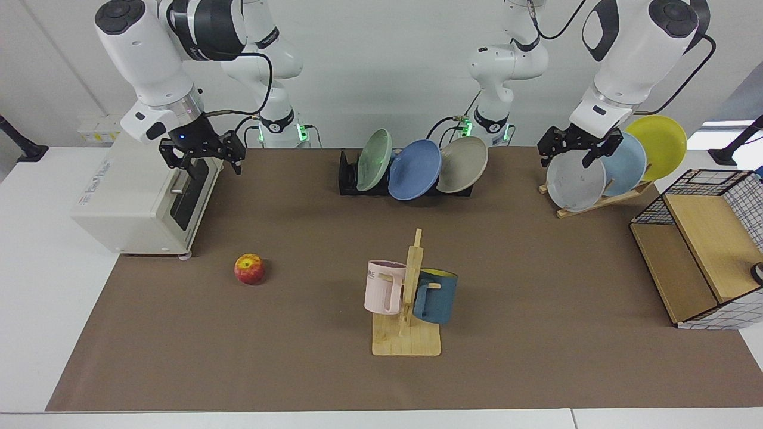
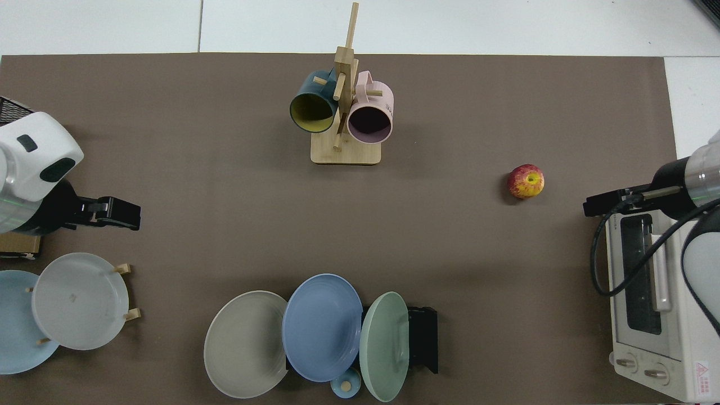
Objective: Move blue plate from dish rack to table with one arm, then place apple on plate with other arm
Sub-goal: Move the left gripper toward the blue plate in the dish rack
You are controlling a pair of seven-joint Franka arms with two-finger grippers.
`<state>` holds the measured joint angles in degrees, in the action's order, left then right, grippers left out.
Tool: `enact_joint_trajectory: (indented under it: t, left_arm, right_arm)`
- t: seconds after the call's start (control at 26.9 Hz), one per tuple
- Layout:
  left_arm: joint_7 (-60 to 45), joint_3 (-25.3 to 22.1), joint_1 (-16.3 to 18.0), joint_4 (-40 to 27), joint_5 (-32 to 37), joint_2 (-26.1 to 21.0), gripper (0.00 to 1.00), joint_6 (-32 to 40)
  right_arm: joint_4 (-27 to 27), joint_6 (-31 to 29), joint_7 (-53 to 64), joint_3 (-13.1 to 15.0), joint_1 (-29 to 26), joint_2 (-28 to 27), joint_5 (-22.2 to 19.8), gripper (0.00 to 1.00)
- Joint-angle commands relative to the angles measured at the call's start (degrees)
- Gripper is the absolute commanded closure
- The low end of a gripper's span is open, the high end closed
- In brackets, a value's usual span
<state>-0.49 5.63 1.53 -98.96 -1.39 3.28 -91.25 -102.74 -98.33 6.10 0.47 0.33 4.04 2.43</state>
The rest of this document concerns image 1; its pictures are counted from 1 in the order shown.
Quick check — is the black clamp stand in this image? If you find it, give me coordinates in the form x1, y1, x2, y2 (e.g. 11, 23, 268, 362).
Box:
708, 114, 763, 166
0, 114, 49, 163

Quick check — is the wooden plate rack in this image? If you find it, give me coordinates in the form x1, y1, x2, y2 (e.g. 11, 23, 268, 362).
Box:
538, 181, 655, 219

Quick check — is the wooden cup stand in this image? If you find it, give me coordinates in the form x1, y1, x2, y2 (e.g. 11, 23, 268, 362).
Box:
372, 228, 442, 357

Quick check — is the black base cable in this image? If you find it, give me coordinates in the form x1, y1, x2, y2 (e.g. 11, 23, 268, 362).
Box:
229, 115, 263, 148
424, 113, 473, 148

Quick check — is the wire basket with wooden floor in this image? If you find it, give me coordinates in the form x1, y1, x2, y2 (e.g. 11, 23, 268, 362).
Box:
629, 169, 763, 330

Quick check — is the light blue plate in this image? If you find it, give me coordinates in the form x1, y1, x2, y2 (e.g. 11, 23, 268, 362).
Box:
599, 132, 647, 197

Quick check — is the red yellow apple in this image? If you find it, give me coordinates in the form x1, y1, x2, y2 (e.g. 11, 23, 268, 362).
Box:
234, 253, 266, 285

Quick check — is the brown table cloth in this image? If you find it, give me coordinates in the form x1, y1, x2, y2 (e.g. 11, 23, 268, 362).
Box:
45, 147, 763, 412

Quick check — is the beige plate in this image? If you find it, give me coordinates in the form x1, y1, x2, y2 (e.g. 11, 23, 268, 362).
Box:
436, 136, 489, 194

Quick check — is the yellow plate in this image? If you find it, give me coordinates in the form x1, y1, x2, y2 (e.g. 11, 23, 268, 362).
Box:
625, 115, 687, 182

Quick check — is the pale green plate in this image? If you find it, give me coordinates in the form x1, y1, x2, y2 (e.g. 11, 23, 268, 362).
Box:
356, 129, 393, 192

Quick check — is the white wall outlet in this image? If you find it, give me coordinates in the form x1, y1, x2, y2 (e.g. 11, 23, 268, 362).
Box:
77, 114, 123, 144

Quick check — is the dark blue cup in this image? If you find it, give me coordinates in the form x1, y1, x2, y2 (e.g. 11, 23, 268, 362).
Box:
412, 268, 458, 325

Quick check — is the pink cup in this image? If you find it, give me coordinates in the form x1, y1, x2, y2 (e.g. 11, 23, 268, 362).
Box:
364, 260, 407, 315

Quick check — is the pale toaster oven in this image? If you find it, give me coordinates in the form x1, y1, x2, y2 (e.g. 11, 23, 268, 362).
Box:
70, 132, 225, 260

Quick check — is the grey white plate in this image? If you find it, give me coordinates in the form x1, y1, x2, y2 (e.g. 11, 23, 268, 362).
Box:
546, 153, 607, 212

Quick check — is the black dish rack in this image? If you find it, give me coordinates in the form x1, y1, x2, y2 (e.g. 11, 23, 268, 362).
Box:
339, 149, 474, 197

